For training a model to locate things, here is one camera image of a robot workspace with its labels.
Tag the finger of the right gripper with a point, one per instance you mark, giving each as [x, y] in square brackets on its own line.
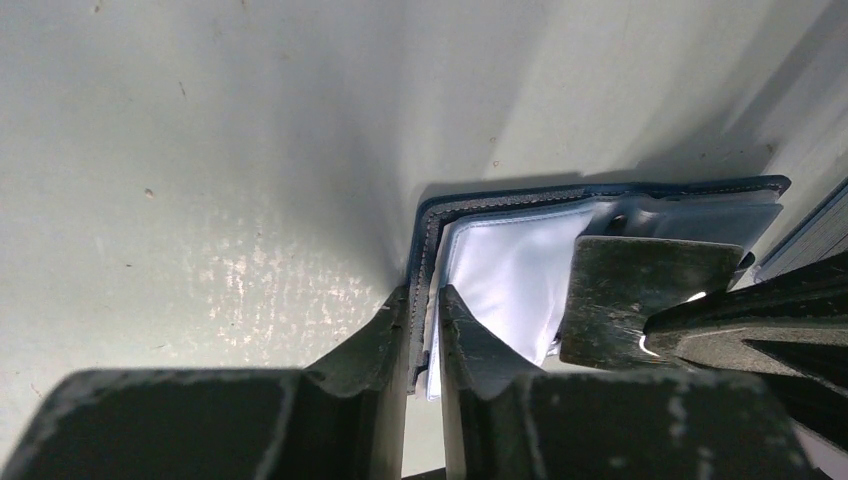
[790, 330]

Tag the clear plastic card tray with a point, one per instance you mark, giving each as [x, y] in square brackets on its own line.
[822, 234]

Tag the blue card holder wallet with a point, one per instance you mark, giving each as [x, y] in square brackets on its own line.
[509, 253]

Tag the black credit card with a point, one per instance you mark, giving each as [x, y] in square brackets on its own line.
[616, 283]

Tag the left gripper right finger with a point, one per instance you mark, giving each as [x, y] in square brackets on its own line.
[506, 418]

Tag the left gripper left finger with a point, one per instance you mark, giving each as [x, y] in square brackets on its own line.
[342, 417]

